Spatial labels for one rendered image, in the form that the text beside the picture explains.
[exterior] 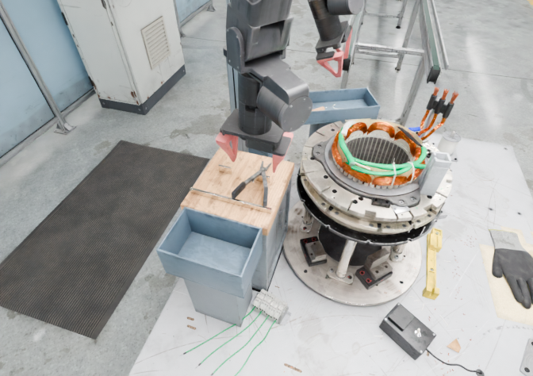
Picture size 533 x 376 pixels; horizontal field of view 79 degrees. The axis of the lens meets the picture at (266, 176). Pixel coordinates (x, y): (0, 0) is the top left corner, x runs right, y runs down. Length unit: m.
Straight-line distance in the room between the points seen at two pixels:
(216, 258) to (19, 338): 1.44
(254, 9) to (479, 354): 0.84
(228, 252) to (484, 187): 0.92
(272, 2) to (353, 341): 0.71
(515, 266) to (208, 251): 0.81
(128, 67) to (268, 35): 2.38
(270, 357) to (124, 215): 1.54
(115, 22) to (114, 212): 1.32
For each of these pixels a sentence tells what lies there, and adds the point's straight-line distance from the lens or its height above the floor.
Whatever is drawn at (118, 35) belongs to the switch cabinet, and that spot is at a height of 0.67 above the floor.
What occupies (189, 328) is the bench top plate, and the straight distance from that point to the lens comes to 0.86.
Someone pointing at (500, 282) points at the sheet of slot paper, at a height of 0.78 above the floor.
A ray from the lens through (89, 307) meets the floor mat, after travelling 1.90.
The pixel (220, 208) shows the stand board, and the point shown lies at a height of 1.07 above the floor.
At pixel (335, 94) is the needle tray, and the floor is 1.05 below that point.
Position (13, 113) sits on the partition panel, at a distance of 2.80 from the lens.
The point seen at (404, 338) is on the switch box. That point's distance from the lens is 0.84.
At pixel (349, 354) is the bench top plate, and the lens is 0.84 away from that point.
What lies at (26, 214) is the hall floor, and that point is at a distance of 2.50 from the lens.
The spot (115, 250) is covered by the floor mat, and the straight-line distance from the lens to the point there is 2.03.
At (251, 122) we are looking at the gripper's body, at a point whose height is 1.27.
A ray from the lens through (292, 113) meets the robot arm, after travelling 0.45.
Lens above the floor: 1.57
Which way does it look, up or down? 45 degrees down
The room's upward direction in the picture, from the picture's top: straight up
